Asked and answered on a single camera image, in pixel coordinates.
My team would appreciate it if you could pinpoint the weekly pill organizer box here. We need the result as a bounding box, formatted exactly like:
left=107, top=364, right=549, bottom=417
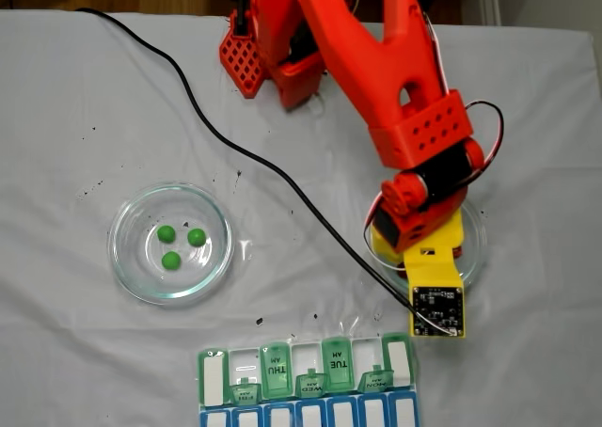
left=196, top=331, right=421, bottom=427

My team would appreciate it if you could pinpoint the white red servo wire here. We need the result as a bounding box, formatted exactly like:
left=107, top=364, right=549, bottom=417
left=451, top=100, right=505, bottom=188
left=362, top=194, right=411, bottom=278

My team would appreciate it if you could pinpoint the glass bowl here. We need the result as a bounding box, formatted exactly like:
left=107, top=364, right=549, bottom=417
left=106, top=181, right=236, bottom=306
left=369, top=196, right=488, bottom=301

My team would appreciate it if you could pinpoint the white tablecloth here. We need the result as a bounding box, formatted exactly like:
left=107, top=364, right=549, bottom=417
left=0, top=8, right=602, bottom=427

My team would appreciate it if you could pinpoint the black camera cable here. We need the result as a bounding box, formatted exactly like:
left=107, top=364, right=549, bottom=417
left=73, top=6, right=420, bottom=316

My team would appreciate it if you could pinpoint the camera board on yellow mount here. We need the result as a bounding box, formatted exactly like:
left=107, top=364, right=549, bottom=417
left=403, top=244, right=467, bottom=340

